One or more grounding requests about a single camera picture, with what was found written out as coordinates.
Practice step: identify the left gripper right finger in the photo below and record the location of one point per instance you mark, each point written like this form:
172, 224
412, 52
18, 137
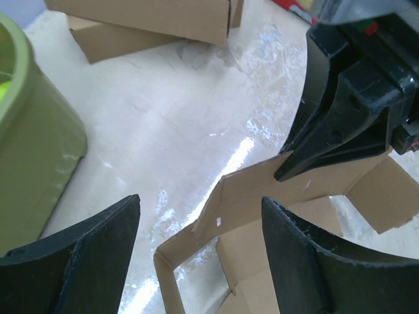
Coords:
315, 271

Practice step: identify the top folded cardboard box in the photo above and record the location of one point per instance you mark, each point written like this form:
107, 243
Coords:
208, 21

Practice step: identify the brown cardboard box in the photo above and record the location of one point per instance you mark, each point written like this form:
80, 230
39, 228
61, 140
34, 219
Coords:
379, 188

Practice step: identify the olive green plastic basket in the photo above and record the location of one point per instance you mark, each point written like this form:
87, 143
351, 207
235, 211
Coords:
42, 141

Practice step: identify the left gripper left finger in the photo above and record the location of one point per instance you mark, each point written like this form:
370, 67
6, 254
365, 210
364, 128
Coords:
80, 269

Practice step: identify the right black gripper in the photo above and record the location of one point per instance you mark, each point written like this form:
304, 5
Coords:
375, 105

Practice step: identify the red flat box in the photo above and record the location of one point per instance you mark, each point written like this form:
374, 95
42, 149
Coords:
294, 7

